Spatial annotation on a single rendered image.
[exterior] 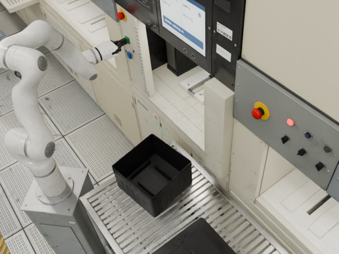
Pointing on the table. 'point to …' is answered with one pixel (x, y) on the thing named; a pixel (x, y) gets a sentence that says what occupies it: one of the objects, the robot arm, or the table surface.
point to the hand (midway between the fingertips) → (122, 42)
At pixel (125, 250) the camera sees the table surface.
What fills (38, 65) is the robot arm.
